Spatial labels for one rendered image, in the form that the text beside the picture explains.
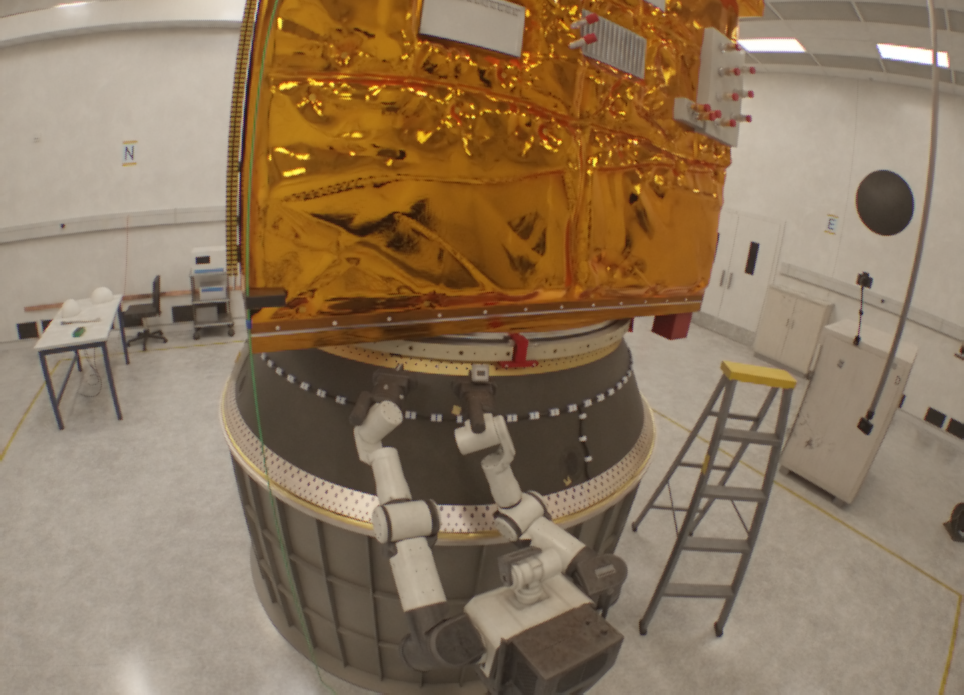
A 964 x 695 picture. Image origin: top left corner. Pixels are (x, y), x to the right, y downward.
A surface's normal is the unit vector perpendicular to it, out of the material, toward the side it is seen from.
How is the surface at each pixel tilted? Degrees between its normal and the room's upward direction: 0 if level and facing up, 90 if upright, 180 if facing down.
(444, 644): 35
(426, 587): 30
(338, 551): 90
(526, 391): 62
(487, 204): 84
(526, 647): 8
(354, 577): 90
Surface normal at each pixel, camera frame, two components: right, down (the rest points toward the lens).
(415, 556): 0.39, -0.64
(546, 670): 0.05, -0.98
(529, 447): 0.36, -0.13
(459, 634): 0.57, -0.62
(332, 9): 0.58, 0.24
